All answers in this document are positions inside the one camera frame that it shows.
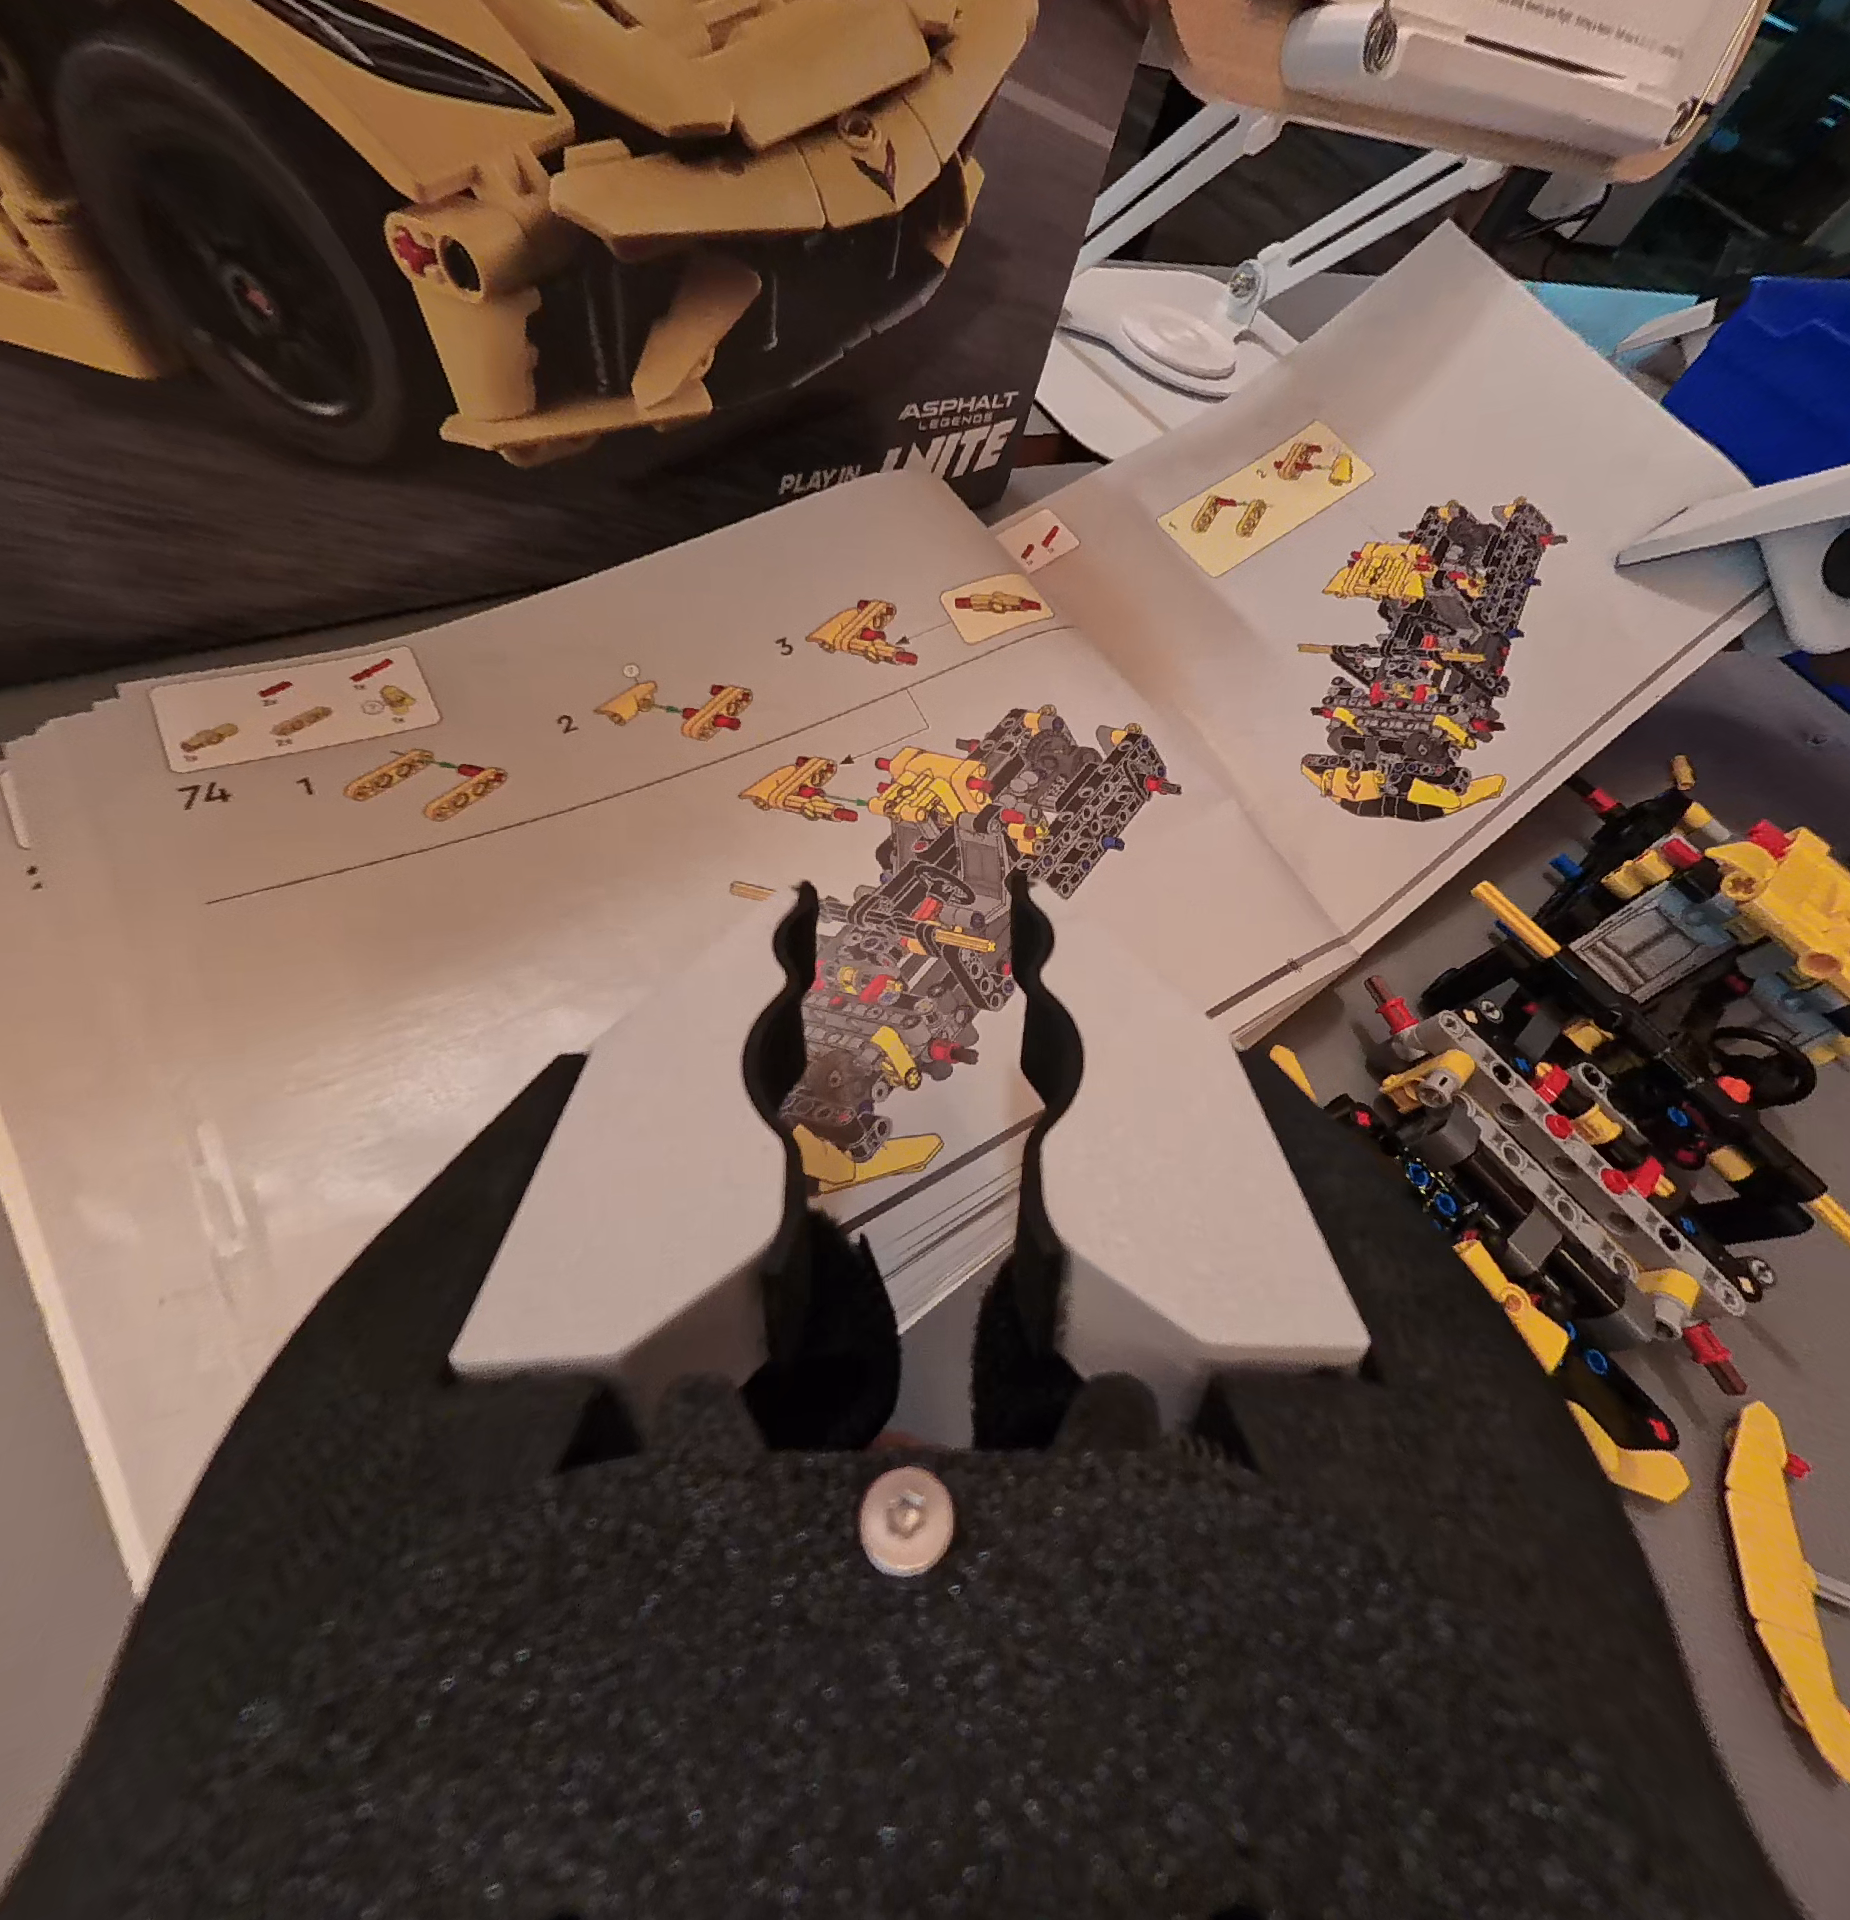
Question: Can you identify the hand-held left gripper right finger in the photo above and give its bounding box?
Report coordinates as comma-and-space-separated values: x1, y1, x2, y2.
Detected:
1007, 871, 1371, 1383

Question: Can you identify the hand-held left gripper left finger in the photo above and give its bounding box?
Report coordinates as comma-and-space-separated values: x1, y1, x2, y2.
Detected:
446, 883, 826, 1388

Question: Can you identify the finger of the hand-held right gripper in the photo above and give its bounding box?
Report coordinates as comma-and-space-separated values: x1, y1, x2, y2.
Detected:
1614, 462, 1850, 582

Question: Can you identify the partly built lego car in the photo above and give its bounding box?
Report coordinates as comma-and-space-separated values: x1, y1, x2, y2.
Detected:
1267, 758, 1850, 1505

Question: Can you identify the yellow lego panel grey pin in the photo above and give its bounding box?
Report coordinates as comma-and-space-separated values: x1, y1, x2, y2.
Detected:
1719, 1397, 1850, 1790

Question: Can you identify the black lego set box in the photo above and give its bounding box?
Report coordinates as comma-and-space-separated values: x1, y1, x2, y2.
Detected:
0, 0, 1152, 695

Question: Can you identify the blue plastic bin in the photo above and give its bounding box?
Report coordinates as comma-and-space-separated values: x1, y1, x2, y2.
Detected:
1661, 273, 1850, 489

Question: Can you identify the open instruction booklet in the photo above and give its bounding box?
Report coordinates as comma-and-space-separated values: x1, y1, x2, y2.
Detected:
0, 224, 1784, 1594

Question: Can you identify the printed instruction sheet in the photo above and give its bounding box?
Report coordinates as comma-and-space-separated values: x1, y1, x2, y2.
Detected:
1383, 0, 1753, 93

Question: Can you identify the wooden book stand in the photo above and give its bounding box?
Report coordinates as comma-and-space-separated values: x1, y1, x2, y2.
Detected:
1042, 0, 1773, 465

